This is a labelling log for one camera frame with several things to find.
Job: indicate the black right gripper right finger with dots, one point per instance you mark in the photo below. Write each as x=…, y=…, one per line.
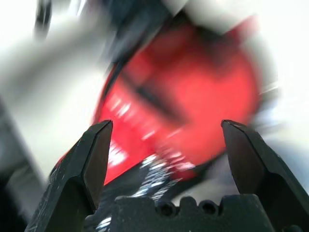
x=265, y=164

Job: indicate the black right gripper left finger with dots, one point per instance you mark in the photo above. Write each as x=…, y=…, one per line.
x=72, y=174

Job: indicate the red black paddle case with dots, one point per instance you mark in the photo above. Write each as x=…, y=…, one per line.
x=149, y=178

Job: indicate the red ping-pong paddle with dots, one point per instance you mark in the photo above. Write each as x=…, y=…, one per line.
x=205, y=96

